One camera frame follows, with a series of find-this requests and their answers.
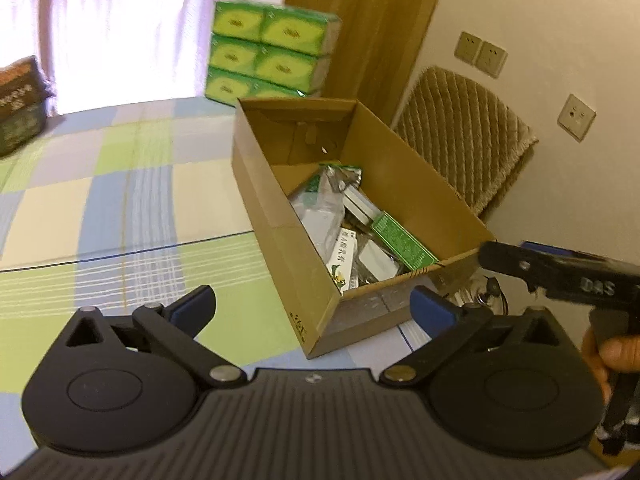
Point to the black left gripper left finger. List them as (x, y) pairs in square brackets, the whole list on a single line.
[(171, 331)]

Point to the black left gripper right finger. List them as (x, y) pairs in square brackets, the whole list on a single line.
[(450, 328)]

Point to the green white carton box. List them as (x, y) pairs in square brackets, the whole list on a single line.
[(402, 244)]

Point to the white medicine box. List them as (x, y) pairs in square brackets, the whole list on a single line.
[(341, 264)]

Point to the silver foil bag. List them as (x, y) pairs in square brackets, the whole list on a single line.
[(319, 204)]

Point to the person right hand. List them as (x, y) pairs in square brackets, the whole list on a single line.
[(618, 354)]

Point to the checked tablecloth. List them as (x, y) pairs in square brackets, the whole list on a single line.
[(122, 206)]

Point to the brown cardboard box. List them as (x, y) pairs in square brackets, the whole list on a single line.
[(277, 145)]

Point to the woven chair back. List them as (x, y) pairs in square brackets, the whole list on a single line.
[(469, 136)]

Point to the dark green lidded container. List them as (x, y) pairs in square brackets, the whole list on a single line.
[(23, 104)]

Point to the green tissue pack stack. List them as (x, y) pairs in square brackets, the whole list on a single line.
[(261, 50)]

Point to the pink curtain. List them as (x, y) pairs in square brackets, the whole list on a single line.
[(98, 53)]

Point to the wooden door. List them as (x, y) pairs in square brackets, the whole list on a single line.
[(376, 49)]

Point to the beige wall socket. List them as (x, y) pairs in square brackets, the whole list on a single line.
[(491, 59), (468, 47), (576, 117)]

